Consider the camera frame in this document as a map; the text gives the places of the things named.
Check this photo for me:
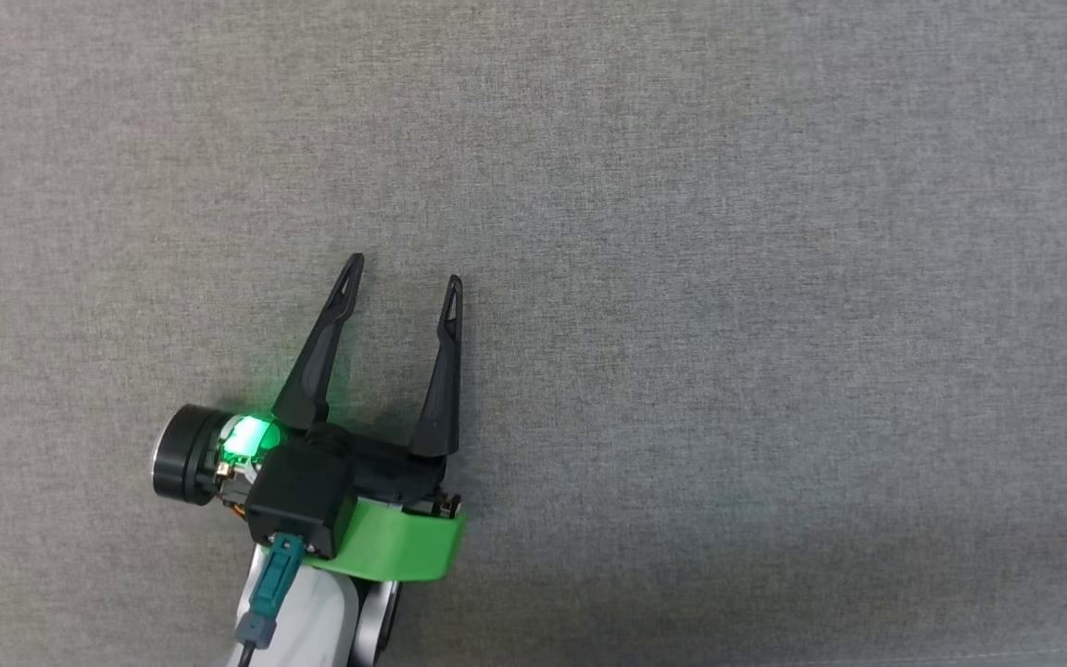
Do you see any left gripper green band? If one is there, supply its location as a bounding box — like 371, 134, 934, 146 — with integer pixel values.
151, 252, 469, 584

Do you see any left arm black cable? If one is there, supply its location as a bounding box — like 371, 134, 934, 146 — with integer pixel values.
233, 533, 307, 667

